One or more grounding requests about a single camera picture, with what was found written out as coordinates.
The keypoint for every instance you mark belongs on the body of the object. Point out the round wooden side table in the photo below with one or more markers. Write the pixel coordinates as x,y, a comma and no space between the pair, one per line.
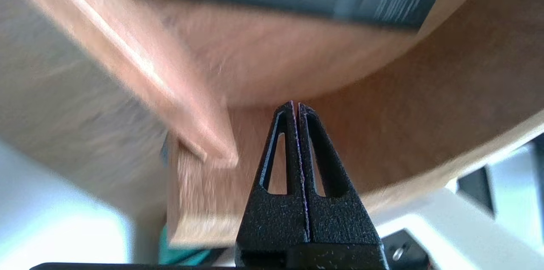
382,112

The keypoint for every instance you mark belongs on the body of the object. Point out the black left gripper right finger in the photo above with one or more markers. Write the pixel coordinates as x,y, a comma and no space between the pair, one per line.
344,223

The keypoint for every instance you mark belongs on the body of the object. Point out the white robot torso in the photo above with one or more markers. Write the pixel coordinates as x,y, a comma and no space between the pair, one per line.
467,227

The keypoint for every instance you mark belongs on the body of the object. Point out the teal green object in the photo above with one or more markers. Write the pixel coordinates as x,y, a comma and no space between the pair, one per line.
182,257

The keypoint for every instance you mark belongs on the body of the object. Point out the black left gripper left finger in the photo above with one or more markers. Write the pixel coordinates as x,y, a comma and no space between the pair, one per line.
272,223

